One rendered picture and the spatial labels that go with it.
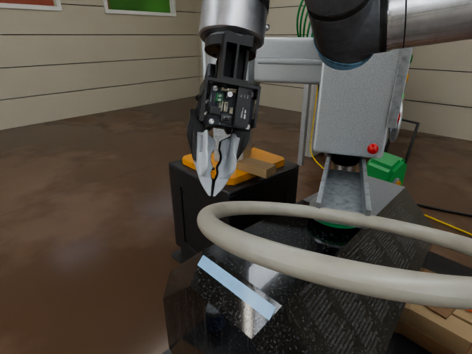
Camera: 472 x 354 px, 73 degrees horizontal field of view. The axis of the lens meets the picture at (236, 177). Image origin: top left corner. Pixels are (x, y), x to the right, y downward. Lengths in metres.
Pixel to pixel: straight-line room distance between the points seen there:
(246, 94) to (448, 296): 0.30
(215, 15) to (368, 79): 0.68
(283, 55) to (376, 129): 0.80
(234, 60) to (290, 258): 0.24
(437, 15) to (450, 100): 5.54
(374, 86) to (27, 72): 6.28
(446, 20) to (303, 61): 1.22
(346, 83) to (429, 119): 5.13
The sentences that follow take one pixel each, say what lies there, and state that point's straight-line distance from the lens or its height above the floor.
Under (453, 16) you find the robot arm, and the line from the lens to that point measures 0.53.
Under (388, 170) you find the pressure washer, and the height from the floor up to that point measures 0.50.
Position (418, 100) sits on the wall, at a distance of 6.13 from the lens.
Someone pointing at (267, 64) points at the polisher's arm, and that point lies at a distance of 1.74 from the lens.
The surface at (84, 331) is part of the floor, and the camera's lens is 2.11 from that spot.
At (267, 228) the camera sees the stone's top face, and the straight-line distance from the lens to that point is 1.21.
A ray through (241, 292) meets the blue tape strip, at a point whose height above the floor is 0.80.
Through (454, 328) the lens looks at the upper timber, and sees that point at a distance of 1.98.
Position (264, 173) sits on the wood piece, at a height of 0.81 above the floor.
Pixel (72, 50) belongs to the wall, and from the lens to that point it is 7.08.
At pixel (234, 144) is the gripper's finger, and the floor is 1.35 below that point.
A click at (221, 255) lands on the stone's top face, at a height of 0.83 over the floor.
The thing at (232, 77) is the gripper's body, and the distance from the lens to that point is 0.41.
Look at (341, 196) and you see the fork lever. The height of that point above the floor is 1.08.
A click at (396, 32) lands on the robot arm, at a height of 1.49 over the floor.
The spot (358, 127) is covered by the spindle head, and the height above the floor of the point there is 1.23.
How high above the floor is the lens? 1.49
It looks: 24 degrees down
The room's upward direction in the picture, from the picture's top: straight up
